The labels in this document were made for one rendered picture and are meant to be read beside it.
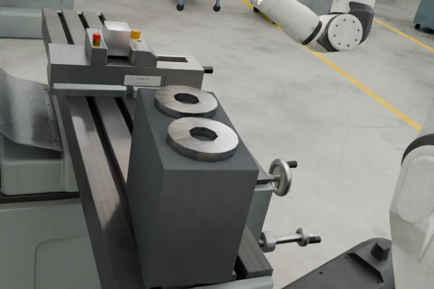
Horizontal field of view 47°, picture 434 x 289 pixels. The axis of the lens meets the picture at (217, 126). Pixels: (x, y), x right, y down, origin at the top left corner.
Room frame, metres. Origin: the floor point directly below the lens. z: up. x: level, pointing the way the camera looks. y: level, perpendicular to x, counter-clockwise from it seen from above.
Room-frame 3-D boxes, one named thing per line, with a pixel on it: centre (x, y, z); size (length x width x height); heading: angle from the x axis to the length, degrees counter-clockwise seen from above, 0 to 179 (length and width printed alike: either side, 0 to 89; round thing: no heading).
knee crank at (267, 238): (1.18, -0.28, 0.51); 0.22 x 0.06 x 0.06; 117
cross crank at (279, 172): (1.29, -0.19, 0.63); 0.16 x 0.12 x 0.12; 117
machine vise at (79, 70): (1.09, 0.24, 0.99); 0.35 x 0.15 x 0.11; 114
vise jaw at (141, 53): (1.10, 0.21, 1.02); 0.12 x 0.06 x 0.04; 24
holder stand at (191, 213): (0.60, 0.03, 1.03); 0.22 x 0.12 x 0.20; 21
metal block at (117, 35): (1.08, 0.26, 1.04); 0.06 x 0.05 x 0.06; 24
